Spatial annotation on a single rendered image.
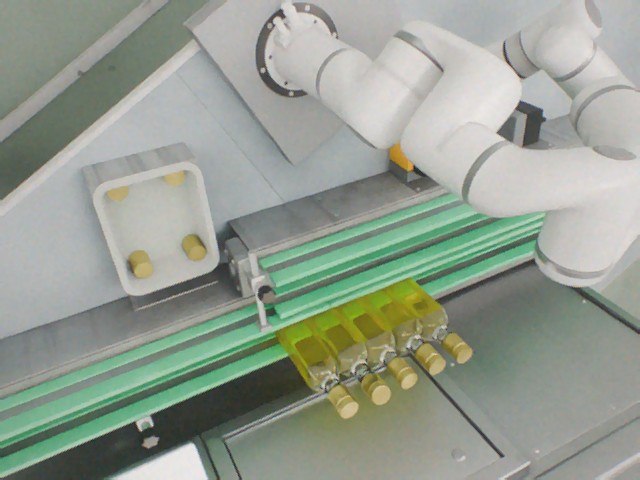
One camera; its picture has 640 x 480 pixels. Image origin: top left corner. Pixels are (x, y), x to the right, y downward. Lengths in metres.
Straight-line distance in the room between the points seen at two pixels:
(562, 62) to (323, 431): 0.73
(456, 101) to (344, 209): 0.49
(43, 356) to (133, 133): 0.41
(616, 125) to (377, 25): 0.49
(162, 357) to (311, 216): 0.38
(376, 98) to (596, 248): 0.32
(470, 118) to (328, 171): 0.54
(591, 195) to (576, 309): 0.83
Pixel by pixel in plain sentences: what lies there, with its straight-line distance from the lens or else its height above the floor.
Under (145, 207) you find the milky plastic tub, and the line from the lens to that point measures 1.05.
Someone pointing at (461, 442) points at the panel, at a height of 1.23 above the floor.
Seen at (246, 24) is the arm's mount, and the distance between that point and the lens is 0.97.
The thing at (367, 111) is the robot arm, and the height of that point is 1.09.
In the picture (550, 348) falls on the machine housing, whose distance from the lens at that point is 1.31.
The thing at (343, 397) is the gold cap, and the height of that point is 1.15.
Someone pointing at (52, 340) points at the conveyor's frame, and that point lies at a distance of 1.12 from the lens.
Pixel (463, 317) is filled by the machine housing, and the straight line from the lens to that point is 1.35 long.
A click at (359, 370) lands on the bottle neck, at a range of 0.98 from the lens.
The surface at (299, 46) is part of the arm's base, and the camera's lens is 0.93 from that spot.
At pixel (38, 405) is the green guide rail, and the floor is 0.93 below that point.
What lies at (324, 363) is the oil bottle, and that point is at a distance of 0.98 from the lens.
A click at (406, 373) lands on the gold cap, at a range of 0.97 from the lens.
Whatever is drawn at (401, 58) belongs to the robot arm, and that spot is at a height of 1.09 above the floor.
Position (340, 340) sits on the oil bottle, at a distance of 1.01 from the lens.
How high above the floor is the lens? 1.69
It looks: 48 degrees down
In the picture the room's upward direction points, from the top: 136 degrees clockwise
